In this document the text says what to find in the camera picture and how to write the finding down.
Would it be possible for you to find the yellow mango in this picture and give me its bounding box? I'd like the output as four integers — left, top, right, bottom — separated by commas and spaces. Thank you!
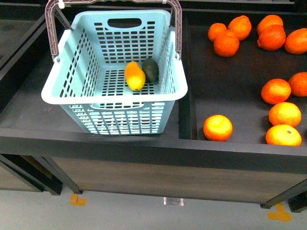
124, 61, 146, 92

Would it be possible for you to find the dark green avocado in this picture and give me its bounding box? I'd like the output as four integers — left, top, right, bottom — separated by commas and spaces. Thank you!
142, 58, 159, 84

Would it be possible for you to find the light blue plastic basket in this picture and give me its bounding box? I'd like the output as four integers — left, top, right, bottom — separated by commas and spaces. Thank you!
41, 0, 188, 135

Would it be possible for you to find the orange front left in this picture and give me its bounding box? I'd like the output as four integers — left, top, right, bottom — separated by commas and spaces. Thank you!
203, 115, 233, 141

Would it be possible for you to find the dark wooden display stand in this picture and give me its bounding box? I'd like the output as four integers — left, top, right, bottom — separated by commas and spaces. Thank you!
0, 0, 307, 212

